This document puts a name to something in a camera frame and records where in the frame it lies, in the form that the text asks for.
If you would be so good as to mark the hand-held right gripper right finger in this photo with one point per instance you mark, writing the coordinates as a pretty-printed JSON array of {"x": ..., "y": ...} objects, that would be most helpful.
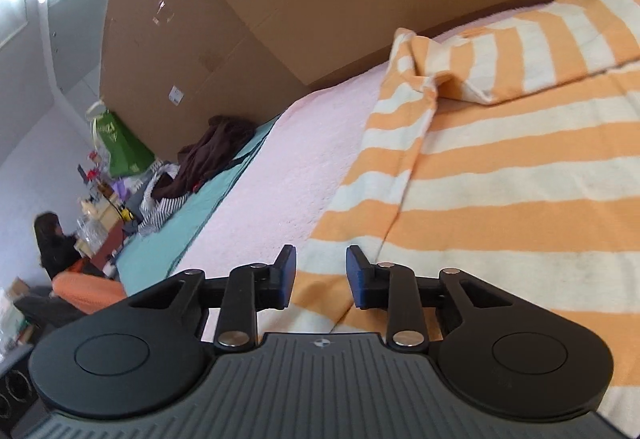
[{"x": 356, "y": 276}]

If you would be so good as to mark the low brown table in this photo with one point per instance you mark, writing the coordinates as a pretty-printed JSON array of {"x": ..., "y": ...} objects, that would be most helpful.
[{"x": 107, "y": 241}]

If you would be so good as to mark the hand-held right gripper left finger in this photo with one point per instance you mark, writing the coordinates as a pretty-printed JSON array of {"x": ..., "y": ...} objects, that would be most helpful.
[{"x": 287, "y": 274}]

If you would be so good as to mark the orange and white striped shirt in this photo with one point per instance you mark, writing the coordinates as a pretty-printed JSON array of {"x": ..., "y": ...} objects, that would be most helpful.
[{"x": 500, "y": 169}]

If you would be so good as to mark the green bag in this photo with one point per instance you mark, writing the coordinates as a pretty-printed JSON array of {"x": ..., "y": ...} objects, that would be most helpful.
[{"x": 122, "y": 144}]

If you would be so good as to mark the dark brown garment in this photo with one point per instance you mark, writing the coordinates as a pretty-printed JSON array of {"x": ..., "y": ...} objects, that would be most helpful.
[{"x": 215, "y": 154}]

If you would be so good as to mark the pink fleece blanket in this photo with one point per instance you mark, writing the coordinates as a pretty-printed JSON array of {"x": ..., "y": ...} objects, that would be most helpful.
[{"x": 300, "y": 159}]

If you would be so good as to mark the teal sheet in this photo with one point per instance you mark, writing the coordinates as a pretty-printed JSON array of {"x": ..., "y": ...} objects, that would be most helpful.
[{"x": 165, "y": 244}]

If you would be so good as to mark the black and white striped cloth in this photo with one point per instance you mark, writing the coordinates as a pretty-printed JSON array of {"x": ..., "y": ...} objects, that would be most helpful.
[{"x": 160, "y": 209}]

